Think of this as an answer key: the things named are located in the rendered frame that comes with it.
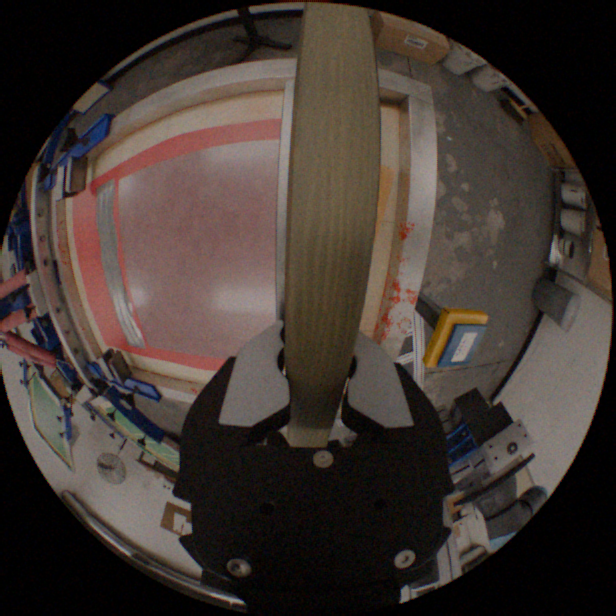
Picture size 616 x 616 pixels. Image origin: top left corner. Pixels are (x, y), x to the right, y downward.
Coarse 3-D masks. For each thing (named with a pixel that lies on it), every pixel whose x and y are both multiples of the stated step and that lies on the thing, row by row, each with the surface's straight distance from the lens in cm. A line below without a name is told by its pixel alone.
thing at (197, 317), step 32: (96, 288) 55; (128, 288) 43; (160, 288) 36; (192, 288) 32; (224, 288) 30; (256, 288) 28; (96, 320) 62; (160, 320) 40; (192, 320) 35; (224, 320) 32; (256, 320) 30; (160, 352) 46; (192, 352) 40; (224, 352) 36
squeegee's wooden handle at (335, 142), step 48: (336, 48) 9; (336, 96) 7; (336, 144) 7; (288, 192) 7; (336, 192) 6; (288, 240) 6; (336, 240) 6; (288, 288) 7; (336, 288) 7; (288, 336) 8; (336, 336) 7; (336, 384) 9; (288, 432) 14
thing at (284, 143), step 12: (288, 84) 16; (288, 96) 15; (288, 108) 15; (288, 120) 14; (288, 132) 14; (288, 144) 14; (288, 156) 13; (276, 204) 13; (276, 216) 13; (276, 228) 13; (276, 240) 13; (276, 252) 13; (276, 264) 13; (276, 276) 13; (276, 288) 14; (276, 300) 14; (276, 312) 14
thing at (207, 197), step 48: (192, 144) 32; (240, 144) 29; (96, 192) 49; (144, 192) 36; (192, 192) 30; (240, 192) 27; (96, 240) 49; (144, 240) 36; (192, 240) 30; (240, 240) 27
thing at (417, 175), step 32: (256, 64) 31; (288, 64) 30; (160, 96) 37; (192, 96) 33; (224, 96) 33; (384, 96) 32; (416, 96) 31; (128, 128) 41; (416, 128) 28; (416, 160) 26; (416, 192) 25; (64, 224) 65; (416, 224) 25; (64, 256) 64; (416, 256) 26; (64, 288) 66; (384, 288) 29; (416, 288) 27; (384, 320) 28; (96, 352) 71; (160, 384) 50; (192, 384) 47
